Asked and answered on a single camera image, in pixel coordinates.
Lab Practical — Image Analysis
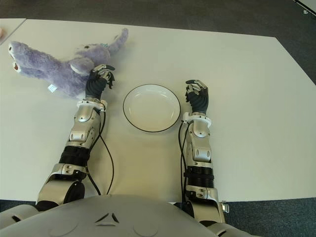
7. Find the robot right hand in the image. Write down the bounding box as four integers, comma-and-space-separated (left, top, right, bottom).
184, 79, 211, 115

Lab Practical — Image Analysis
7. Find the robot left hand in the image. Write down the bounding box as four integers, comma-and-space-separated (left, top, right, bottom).
85, 63, 116, 101

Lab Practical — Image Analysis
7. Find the purple plush doll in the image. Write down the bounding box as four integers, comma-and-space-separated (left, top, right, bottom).
7, 27, 129, 99

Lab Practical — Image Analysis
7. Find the white plate black rim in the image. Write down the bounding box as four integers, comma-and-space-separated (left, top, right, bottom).
122, 83, 182, 133

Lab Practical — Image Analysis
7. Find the grey robot torso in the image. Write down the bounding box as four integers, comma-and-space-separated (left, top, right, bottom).
0, 194, 316, 237

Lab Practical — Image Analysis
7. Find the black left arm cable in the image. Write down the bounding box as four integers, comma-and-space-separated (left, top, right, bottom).
85, 108, 115, 196

